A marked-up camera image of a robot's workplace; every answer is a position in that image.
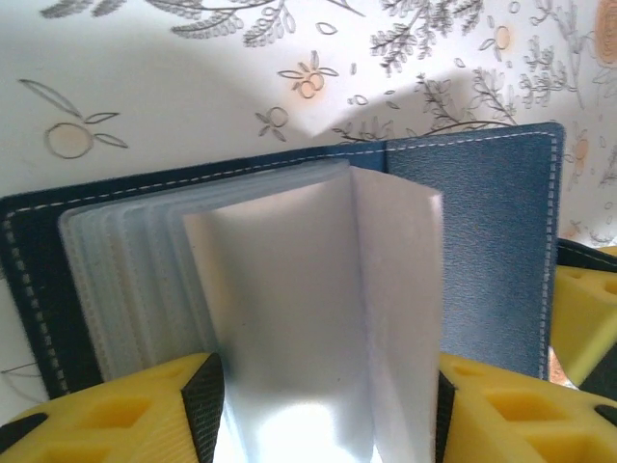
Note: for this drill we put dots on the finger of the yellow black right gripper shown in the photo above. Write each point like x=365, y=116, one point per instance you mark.
x=611, y=252
x=588, y=328

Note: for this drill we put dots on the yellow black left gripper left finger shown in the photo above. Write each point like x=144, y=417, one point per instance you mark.
x=120, y=419

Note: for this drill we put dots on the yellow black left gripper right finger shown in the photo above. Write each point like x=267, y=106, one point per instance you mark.
x=520, y=424

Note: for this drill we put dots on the blue card holder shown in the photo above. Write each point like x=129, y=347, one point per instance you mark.
x=482, y=231

